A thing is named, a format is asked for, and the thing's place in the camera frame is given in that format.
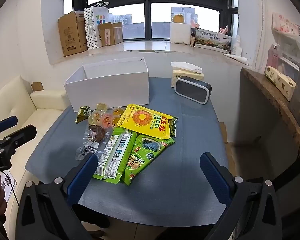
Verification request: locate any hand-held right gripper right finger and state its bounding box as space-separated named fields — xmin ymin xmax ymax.
xmin=199 ymin=152 xmax=283 ymax=240

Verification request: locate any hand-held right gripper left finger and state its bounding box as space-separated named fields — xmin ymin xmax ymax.
xmin=15 ymin=152 xmax=99 ymax=240

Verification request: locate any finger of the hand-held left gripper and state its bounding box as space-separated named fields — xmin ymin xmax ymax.
xmin=4 ymin=125 xmax=37 ymax=147
xmin=0 ymin=115 xmax=18 ymax=140

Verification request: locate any light green striped snack packet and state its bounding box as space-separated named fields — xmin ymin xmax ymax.
xmin=92 ymin=127 xmax=137 ymax=183

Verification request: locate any clear packet of brown snacks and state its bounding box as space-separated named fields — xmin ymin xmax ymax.
xmin=76 ymin=124 xmax=113 ymax=160

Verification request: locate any green seaweed snack packet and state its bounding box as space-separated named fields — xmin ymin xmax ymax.
xmin=121 ymin=134 xmax=176 ymax=186

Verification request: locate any clear yellow jelly cup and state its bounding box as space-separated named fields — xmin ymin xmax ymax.
xmin=87 ymin=112 xmax=102 ymax=127

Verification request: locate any pink jelly cup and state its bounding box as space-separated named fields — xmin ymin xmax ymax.
xmin=100 ymin=114 xmax=113 ymax=128

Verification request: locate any small dark green snack packet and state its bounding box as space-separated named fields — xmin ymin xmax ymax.
xmin=169 ymin=116 xmax=178 ymax=137
xmin=74 ymin=106 xmax=91 ymax=124

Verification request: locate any yellow snack packet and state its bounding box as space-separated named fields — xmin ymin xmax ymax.
xmin=117 ymin=104 xmax=174 ymax=139

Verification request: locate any white cardboard box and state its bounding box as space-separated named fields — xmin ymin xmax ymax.
xmin=64 ymin=57 xmax=150 ymax=112

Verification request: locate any cream leather sofa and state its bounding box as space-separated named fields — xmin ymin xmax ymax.
xmin=0 ymin=75 xmax=73 ymax=230

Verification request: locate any white printed leaflet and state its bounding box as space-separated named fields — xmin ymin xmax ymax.
xmin=1 ymin=172 xmax=17 ymax=203

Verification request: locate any blue-grey table cloth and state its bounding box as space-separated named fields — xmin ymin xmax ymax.
xmin=24 ymin=77 xmax=230 ymax=227

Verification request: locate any grey rectangular speaker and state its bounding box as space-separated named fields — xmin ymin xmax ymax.
xmin=174 ymin=76 xmax=212 ymax=105

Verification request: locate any wooden counter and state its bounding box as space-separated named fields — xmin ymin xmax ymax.
xmin=239 ymin=67 xmax=300 ymax=180

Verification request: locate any yellow tissue pack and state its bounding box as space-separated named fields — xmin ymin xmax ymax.
xmin=170 ymin=61 xmax=205 ymax=88

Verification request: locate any tall brown cardboard box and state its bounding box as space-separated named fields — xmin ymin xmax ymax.
xmin=58 ymin=11 xmax=88 ymax=57

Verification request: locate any patterned cream tissue box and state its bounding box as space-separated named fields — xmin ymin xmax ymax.
xmin=264 ymin=65 xmax=297 ymax=101

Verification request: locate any rolled white paper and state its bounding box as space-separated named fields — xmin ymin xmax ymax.
xmin=222 ymin=52 xmax=248 ymax=65

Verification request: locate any dotted white paper bag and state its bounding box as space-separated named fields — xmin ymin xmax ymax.
xmin=84 ymin=2 xmax=110 ymax=50

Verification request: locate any small open cardboard box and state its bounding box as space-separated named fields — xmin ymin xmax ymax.
xmin=98 ymin=22 xmax=124 ymax=47

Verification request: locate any pink bottle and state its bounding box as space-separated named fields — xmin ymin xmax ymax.
xmin=267 ymin=44 xmax=280 ymax=68

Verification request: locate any landscape printed flat box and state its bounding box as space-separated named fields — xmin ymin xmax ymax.
xmin=194 ymin=29 xmax=232 ymax=53

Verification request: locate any white foam box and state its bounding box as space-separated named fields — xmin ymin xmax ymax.
xmin=170 ymin=22 xmax=192 ymax=44

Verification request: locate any colourful figurine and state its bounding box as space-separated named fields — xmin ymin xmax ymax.
xmin=190 ymin=15 xmax=199 ymax=47

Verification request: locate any floral cloth pouch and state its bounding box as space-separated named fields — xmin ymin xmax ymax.
xmin=272 ymin=12 xmax=300 ymax=35

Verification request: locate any black cable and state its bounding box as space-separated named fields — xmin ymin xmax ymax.
xmin=4 ymin=169 xmax=20 ymax=207

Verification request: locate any black window frame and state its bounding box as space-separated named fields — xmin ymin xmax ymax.
xmin=72 ymin=0 xmax=239 ymax=40

